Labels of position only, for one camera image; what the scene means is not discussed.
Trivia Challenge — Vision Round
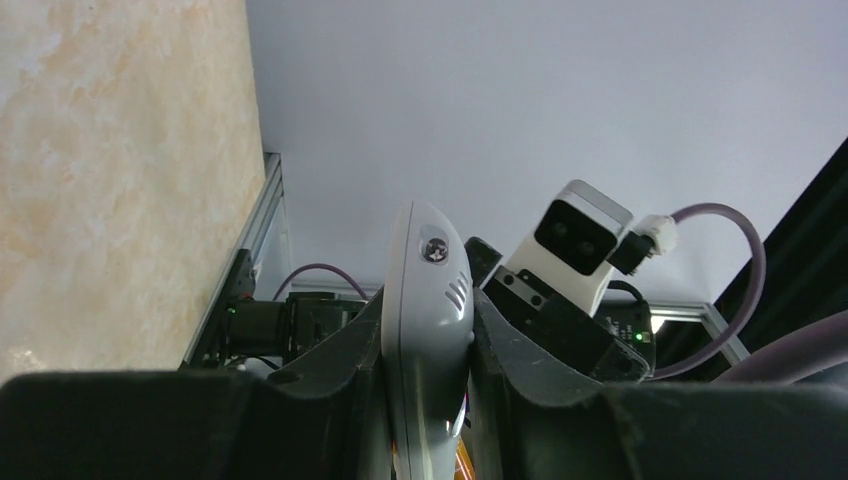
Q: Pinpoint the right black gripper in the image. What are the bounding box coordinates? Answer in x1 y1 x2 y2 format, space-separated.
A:
465 237 656 382

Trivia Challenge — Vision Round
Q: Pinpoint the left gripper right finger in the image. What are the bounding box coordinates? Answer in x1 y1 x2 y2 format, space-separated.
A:
470 291 847 479

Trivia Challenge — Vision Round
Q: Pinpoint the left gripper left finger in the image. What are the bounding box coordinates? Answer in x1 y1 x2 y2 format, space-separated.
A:
1 298 391 479

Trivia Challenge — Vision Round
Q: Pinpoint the white remote control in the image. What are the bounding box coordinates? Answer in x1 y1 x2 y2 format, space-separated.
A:
381 201 474 479

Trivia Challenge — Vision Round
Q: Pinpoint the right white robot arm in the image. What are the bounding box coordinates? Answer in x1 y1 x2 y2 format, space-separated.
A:
223 237 656 382

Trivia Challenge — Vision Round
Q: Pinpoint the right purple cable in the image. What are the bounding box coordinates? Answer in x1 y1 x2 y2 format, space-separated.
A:
635 202 768 382

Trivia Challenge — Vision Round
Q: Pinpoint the purple cable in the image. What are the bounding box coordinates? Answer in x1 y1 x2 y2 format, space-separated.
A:
712 311 848 386
635 202 768 382

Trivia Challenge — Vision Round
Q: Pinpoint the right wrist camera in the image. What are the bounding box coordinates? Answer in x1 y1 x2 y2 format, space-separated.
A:
505 179 633 317

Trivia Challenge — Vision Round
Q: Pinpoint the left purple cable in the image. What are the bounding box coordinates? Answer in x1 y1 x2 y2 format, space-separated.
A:
712 311 848 386

